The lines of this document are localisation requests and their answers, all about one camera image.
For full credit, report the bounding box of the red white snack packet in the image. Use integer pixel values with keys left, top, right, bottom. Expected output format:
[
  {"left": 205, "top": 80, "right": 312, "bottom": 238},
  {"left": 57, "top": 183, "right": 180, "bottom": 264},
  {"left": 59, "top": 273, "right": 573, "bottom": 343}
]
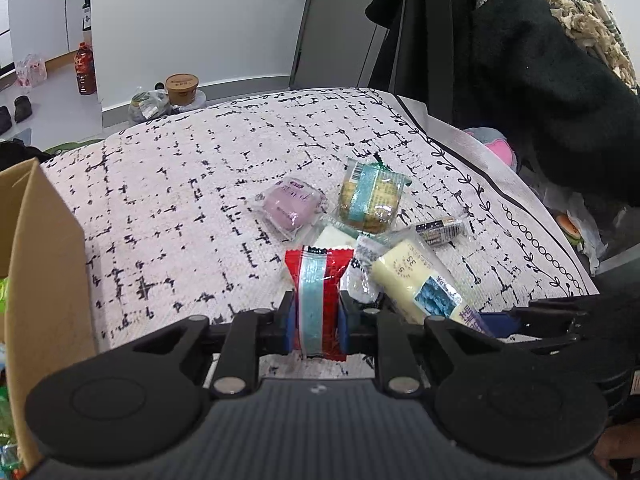
[{"left": 284, "top": 245, "right": 354, "bottom": 361}]

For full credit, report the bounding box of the purple cake packet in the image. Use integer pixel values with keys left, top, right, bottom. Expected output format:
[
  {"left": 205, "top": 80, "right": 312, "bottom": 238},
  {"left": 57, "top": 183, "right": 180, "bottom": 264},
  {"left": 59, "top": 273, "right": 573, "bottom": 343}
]
[{"left": 250, "top": 177, "right": 326, "bottom": 240}]

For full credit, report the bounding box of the small clear barcode packet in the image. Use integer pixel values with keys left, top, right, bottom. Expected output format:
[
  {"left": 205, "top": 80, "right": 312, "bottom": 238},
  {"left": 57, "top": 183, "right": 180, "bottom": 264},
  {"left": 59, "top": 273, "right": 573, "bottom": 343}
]
[{"left": 414, "top": 217, "right": 469, "bottom": 246}]

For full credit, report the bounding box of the teal band biscuit packet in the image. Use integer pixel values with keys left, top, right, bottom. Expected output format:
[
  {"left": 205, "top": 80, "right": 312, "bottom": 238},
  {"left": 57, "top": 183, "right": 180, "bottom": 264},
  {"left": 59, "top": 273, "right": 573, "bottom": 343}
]
[{"left": 337, "top": 155, "right": 411, "bottom": 234}]

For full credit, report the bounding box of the person right hand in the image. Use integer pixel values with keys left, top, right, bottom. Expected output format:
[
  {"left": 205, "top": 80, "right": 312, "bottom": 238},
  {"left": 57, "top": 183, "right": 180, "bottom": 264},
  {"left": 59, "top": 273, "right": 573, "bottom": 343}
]
[{"left": 592, "top": 420, "right": 640, "bottom": 477}]

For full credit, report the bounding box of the large cream cake pack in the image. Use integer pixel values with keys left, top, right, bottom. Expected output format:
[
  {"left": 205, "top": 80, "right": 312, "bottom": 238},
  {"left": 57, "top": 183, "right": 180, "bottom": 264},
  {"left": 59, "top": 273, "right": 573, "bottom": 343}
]
[{"left": 370, "top": 234, "right": 491, "bottom": 336}]

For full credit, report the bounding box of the burger toy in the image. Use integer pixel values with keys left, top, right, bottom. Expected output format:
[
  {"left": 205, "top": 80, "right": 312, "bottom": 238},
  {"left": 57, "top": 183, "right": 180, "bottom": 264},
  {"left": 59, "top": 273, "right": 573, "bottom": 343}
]
[{"left": 555, "top": 214, "right": 582, "bottom": 247}]

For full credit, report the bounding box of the patterned white table cloth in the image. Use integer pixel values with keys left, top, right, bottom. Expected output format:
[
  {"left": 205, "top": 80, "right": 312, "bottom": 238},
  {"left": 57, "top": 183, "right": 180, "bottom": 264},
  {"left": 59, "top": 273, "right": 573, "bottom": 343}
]
[{"left": 44, "top": 88, "right": 594, "bottom": 350}]

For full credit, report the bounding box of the pink grey plush toy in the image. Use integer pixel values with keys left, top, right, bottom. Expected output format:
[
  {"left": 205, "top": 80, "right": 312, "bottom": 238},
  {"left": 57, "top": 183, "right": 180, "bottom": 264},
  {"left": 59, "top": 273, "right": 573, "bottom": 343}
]
[{"left": 465, "top": 127, "right": 518, "bottom": 172}]

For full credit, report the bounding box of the cardboard box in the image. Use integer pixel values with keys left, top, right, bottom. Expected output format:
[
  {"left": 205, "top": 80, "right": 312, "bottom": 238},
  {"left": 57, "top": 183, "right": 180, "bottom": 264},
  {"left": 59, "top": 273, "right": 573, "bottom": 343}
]
[{"left": 1, "top": 159, "right": 96, "bottom": 469}]

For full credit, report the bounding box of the wooden lid jar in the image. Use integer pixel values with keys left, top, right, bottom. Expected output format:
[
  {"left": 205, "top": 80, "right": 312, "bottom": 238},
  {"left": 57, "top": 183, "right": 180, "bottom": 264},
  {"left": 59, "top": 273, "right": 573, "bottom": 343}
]
[{"left": 165, "top": 73, "right": 200, "bottom": 106}]

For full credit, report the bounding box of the light green snack packet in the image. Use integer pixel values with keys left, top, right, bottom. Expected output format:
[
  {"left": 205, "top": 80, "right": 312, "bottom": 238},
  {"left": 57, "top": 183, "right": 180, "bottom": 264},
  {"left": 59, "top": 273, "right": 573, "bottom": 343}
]
[{"left": 0, "top": 386, "right": 21, "bottom": 479}]

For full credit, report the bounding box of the black clothes pile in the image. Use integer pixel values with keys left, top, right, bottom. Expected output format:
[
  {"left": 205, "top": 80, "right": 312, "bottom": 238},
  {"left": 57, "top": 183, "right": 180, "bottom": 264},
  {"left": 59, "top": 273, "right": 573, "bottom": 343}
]
[{"left": 366, "top": 0, "right": 639, "bottom": 206}]

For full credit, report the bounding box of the beige fringed blanket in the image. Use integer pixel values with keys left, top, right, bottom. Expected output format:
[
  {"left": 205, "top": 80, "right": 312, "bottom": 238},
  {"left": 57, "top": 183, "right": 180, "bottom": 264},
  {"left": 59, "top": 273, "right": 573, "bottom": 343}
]
[{"left": 546, "top": 0, "right": 639, "bottom": 96}]

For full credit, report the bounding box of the black slipper right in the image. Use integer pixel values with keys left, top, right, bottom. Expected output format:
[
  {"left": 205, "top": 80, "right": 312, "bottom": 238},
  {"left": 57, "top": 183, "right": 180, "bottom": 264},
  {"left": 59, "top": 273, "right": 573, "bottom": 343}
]
[{"left": 14, "top": 94, "right": 32, "bottom": 124}]

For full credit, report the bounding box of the black slipper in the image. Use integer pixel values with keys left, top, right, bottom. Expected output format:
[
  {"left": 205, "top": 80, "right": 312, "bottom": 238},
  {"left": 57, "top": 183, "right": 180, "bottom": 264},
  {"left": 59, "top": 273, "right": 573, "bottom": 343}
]
[
  {"left": 14, "top": 94, "right": 32, "bottom": 124},
  {"left": 0, "top": 105, "right": 13, "bottom": 136}
]

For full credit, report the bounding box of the red oil bottle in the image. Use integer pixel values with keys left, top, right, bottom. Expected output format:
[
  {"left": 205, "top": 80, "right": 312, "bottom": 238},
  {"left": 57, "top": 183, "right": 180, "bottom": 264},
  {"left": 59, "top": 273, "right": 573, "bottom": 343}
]
[{"left": 74, "top": 42, "right": 96, "bottom": 96}]

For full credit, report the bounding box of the black slipper left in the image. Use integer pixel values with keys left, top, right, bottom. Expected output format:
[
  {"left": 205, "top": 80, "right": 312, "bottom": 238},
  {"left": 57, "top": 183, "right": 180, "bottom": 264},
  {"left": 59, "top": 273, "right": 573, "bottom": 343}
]
[{"left": 0, "top": 105, "right": 13, "bottom": 136}]

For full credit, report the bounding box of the pink plastic bag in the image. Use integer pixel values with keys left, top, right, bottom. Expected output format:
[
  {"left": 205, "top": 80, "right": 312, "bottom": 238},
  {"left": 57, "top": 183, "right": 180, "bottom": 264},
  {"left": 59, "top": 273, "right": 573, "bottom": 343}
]
[{"left": 15, "top": 54, "right": 48, "bottom": 89}]

